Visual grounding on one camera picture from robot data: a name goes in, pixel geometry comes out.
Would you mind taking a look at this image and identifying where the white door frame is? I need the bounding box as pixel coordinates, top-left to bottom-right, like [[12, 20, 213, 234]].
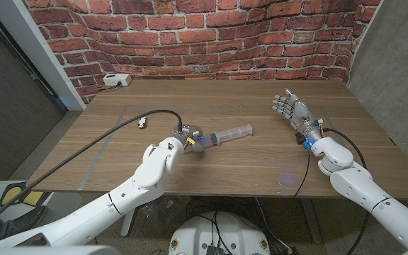
[[0, 0, 86, 111]]

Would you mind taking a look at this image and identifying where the white robot torso base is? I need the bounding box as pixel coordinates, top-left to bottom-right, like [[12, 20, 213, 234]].
[[168, 211, 271, 255]]

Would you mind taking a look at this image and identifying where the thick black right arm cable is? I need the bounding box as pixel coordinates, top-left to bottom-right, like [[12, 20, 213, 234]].
[[322, 127, 368, 255]]

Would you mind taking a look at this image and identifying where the white power strip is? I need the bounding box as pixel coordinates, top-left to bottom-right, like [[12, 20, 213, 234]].
[[102, 73, 132, 87]]

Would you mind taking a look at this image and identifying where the clear plastic bag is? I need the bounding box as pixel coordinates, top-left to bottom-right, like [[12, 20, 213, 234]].
[[138, 195, 187, 231]]

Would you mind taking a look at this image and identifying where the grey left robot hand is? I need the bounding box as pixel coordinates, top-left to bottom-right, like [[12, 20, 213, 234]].
[[174, 123, 205, 154]]

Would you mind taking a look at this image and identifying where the large clear plastic syringe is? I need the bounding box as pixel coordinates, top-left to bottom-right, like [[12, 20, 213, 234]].
[[196, 123, 254, 149]]

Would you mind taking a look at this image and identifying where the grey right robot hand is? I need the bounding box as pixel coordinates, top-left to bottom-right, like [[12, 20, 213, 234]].
[[272, 88, 324, 143]]

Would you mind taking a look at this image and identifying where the printed red brick backdrop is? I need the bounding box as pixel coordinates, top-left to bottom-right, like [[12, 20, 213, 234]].
[[21, 0, 382, 106]]

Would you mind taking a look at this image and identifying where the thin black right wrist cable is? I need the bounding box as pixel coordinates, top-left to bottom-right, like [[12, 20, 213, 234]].
[[293, 150, 311, 198]]

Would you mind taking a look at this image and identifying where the dark grey door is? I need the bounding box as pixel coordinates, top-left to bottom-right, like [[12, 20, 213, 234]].
[[0, 3, 67, 185]]

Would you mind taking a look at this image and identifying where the yellow and black floor pedal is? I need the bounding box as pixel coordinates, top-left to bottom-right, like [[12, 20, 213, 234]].
[[0, 182, 45, 208]]

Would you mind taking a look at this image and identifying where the grey metal table leg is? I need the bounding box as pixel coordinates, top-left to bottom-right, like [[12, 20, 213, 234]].
[[120, 208, 137, 237], [300, 198, 322, 244]]

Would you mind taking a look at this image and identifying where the black floor cable tangle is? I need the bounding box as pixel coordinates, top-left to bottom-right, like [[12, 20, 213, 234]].
[[186, 196, 299, 255]]

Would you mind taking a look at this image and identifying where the grey tape outline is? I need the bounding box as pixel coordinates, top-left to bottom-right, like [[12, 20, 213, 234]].
[[78, 104, 359, 192]]

